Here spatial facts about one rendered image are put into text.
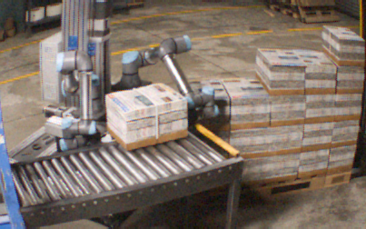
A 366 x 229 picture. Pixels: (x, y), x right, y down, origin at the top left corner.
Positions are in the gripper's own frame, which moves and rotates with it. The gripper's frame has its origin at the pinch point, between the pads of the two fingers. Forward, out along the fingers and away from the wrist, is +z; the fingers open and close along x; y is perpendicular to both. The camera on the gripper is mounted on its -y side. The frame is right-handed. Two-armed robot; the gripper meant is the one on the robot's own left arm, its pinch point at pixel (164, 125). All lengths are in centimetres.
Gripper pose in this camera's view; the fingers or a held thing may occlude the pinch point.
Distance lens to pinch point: 344.5
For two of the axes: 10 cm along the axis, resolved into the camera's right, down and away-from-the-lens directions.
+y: 0.0, -9.2, -4.0
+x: 5.0, 3.5, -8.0
